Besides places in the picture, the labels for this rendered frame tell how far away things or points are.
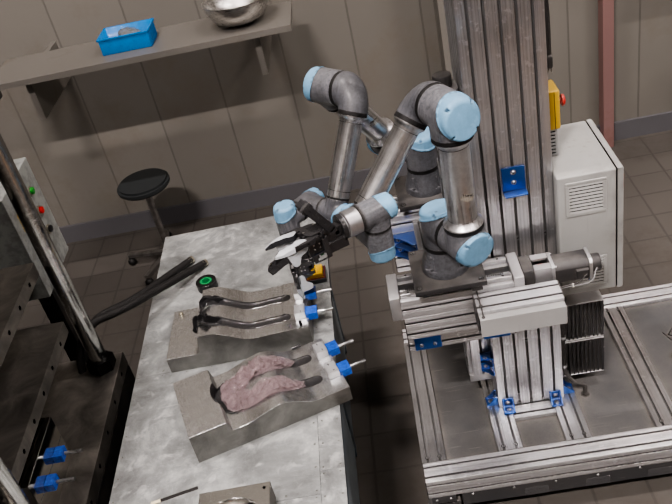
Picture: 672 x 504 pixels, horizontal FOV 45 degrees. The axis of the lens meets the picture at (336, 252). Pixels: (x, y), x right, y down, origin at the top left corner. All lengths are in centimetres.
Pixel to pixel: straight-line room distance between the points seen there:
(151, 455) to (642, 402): 180
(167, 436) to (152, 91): 269
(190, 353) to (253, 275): 51
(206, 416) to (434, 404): 111
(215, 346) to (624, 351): 163
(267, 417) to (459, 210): 84
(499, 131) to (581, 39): 249
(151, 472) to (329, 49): 287
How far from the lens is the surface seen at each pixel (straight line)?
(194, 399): 257
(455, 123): 213
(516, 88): 248
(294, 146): 499
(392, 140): 226
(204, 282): 319
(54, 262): 276
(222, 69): 480
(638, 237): 444
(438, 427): 320
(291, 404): 248
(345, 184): 260
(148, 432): 270
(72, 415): 292
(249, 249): 333
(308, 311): 275
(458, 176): 223
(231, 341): 276
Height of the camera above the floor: 260
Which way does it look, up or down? 34 degrees down
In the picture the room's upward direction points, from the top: 14 degrees counter-clockwise
